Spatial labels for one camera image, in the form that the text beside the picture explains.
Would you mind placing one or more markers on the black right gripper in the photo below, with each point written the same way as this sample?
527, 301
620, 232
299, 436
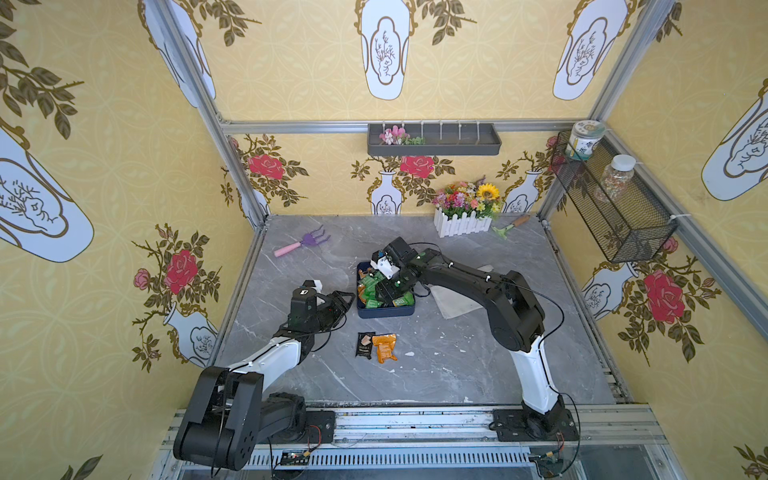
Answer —
395, 285

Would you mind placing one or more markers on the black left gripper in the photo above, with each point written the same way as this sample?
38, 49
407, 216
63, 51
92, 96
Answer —
335, 303

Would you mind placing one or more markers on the black cookie packet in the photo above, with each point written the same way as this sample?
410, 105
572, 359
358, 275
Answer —
364, 345

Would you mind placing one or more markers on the orange cookie packet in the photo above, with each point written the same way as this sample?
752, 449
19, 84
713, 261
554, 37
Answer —
385, 345

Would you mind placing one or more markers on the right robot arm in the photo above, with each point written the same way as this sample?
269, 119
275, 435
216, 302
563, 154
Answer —
516, 322

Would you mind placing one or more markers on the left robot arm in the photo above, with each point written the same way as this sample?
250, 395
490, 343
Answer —
228, 413

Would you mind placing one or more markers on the green packet in box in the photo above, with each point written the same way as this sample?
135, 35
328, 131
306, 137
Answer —
377, 292

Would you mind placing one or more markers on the dark blue storage box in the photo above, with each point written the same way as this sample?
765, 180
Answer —
364, 267

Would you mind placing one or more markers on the white picket fence flower planter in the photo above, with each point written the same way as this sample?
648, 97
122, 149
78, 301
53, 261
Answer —
466, 208

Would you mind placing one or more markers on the white and green garden glove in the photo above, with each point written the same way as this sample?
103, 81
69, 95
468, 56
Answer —
452, 304

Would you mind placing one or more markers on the pink and purple garden rake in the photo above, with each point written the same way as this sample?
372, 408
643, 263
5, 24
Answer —
311, 239

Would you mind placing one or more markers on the pink flowers on shelf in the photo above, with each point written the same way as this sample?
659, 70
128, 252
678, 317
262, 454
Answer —
398, 136

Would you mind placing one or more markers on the small circuit board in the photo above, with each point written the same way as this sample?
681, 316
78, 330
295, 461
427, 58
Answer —
294, 458

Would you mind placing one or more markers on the jar with printed label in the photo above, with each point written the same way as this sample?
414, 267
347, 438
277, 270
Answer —
584, 137

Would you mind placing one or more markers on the clear jar with white lid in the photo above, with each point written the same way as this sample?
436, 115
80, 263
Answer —
615, 178

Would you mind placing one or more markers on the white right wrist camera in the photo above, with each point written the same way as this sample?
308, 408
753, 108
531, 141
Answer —
385, 266

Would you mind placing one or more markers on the green rake with wooden handle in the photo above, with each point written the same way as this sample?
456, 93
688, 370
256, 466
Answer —
503, 232

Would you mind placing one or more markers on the grey wall shelf tray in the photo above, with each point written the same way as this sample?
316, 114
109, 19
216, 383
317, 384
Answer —
442, 138

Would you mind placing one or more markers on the black wire mesh basket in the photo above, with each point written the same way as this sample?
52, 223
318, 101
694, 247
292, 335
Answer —
630, 225

